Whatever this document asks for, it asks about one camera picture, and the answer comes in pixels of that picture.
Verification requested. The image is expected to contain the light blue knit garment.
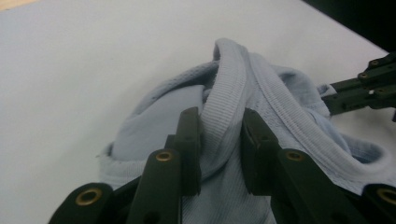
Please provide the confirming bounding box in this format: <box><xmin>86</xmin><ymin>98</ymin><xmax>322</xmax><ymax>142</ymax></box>
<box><xmin>97</xmin><ymin>37</ymin><xmax>396</xmax><ymax>224</ymax></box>

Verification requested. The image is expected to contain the wooden table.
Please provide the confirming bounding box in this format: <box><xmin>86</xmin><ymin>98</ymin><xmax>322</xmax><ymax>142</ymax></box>
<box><xmin>0</xmin><ymin>0</ymin><xmax>40</xmax><ymax>11</ymax></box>

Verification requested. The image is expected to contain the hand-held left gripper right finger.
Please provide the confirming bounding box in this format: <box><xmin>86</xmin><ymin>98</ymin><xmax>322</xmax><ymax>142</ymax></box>
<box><xmin>240</xmin><ymin>107</ymin><xmax>363</xmax><ymax>224</ymax></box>

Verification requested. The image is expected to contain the white table cover sheet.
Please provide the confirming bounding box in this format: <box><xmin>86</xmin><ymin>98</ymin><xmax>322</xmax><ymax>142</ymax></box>
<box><xmin>0</xmin><ymin>0</ymin><xmax>396</xmax><ymax>224</ymax></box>

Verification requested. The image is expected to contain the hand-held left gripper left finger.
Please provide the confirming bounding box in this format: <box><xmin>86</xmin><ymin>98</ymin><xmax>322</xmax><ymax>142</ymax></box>
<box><xmin>126</xmin><ymin>106</ymin><xmax>203</xmax><ymax>224</ymax></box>

